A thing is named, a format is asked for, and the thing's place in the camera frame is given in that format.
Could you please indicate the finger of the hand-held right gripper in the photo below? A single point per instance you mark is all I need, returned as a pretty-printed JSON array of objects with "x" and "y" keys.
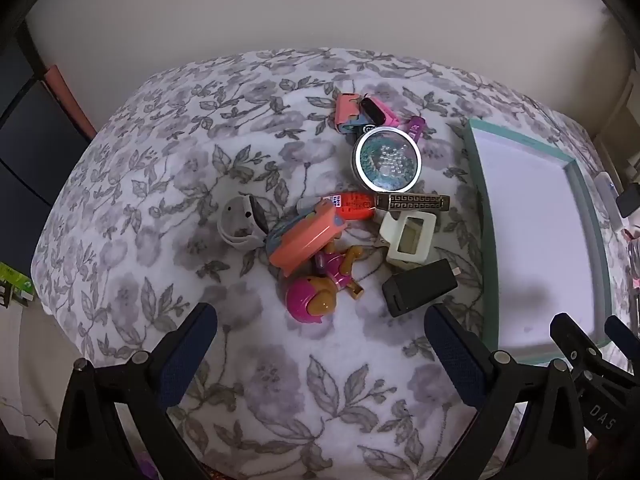
[
  {"x": 622, "y": 335},
  {"x": 567, "y": 332}
]

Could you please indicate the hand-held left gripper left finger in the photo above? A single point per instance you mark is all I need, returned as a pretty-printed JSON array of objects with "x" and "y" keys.
[{"x": 187, "y": 355}]

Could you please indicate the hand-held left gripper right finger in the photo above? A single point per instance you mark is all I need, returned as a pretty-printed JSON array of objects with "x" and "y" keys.
[{"x": 452, "y": 355}]

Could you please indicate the black power adapter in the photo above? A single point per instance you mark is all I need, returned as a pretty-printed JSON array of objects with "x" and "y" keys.
[{"x": 420, "y": 287}]

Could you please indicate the teal rimmed white tray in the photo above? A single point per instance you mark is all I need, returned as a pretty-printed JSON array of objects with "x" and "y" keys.
[{"x": 540, "y": 240}]

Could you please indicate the cream square plastic frame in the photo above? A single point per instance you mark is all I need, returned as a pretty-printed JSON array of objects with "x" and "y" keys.
[{"x": 395, "y": 247}]

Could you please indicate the toy doll with pink helmet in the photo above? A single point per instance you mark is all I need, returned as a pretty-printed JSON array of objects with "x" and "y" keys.
[{"x": 305, "y": 300}]

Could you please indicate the gold patterned metal bar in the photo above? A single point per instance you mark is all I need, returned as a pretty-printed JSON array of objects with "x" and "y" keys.
[{"x": 412, "y": 203}]

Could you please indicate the orange plastic toy box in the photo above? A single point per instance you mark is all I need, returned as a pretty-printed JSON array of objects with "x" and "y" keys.
[{"x": 305, "y": 242}]

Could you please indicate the red glue tube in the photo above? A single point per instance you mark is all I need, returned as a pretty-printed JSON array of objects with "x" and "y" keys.
[{"x": 352, "y": 205}]

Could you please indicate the round metal tin clear lid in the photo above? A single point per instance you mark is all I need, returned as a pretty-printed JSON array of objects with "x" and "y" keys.
[{"x": 387, "y": 160}]

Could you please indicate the small purple plastic case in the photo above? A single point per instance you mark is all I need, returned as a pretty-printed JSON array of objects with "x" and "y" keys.
[{"x": 416, "y": 127}]

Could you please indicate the pink watch with black face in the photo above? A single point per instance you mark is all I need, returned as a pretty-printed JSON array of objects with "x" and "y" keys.
[{"x": 375, "y": 109}]

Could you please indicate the salmon and blue foam cube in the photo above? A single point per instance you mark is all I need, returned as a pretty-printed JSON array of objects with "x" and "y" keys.
[{"x": 345, "y": 110}]

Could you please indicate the white wrist watch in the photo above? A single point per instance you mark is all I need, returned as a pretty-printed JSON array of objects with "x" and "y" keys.
[{"x": 235, "y": 220}]

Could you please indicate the floral grey white blanket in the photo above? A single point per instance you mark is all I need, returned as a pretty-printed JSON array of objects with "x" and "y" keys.
[{"x": 165, "y": 200}]

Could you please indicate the green box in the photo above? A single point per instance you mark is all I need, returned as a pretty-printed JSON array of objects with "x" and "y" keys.
[{"x": 14, "y": 280}]

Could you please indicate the dark cabinet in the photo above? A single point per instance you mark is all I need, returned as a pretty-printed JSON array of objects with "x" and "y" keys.
[{"x": 30, "y": 150}]

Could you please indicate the orange red board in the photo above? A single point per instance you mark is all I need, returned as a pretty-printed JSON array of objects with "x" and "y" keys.
[{"x": 65, "y": 97}]

